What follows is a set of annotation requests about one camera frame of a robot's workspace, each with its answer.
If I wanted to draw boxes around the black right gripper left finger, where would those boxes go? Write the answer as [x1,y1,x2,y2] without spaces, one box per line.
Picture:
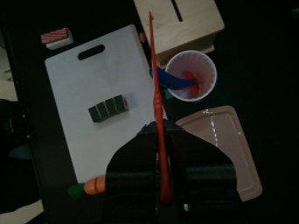
[101,121,161,224]

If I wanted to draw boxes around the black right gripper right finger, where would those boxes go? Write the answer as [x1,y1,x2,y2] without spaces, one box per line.
[162,118,238,224]

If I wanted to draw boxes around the green seaweed sushi roll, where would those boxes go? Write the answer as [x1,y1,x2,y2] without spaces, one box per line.
[87,94,130,123]

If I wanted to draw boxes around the red toy knife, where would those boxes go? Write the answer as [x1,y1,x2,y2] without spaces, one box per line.
[146,10,173,205]

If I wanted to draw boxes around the pink rectangular plate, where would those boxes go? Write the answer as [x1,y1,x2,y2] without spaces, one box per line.
[173,105,264,203]

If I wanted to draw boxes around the white cutting board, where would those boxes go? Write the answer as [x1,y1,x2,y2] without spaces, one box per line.
[42,24,169,184]

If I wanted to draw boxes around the orange toy carrot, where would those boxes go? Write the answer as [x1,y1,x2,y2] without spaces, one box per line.
[66,175,107,200]

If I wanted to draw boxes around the red toy utensil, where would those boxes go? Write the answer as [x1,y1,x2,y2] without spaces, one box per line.
[181,70,201,97]

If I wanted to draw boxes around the blue toy utensil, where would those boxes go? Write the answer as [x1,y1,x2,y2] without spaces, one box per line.
[148,67,198,91]

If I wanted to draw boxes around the white paper cup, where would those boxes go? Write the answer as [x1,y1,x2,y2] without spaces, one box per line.
[164,49,218,102]

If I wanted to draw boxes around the salmon nigiri toy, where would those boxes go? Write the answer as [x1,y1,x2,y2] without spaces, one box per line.
[39,27,74,51]

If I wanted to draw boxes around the wooden box with slot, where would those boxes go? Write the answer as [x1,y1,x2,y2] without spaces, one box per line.
[131,0,225,70]

